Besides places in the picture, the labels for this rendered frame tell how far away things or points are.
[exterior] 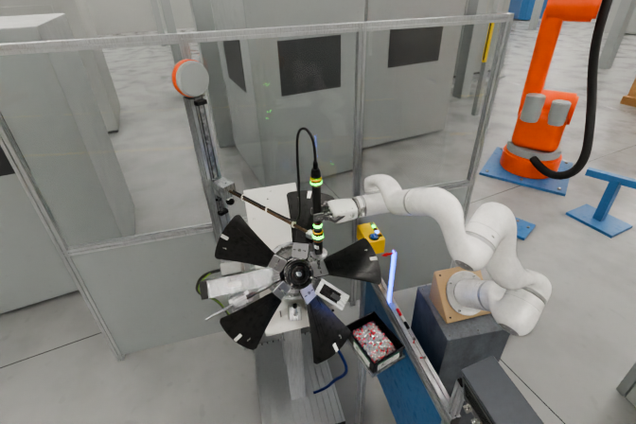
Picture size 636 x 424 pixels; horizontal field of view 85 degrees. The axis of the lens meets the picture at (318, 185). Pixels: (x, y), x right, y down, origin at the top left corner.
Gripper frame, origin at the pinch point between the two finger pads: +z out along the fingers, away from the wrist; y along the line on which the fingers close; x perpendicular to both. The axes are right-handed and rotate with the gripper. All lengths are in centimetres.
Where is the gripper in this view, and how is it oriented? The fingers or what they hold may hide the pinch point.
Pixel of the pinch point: (317, 213)
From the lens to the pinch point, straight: 133.9
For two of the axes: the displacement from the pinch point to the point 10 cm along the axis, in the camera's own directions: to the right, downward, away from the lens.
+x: -0.2, -8.6, -5.1
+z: -9.7, 1.4, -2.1
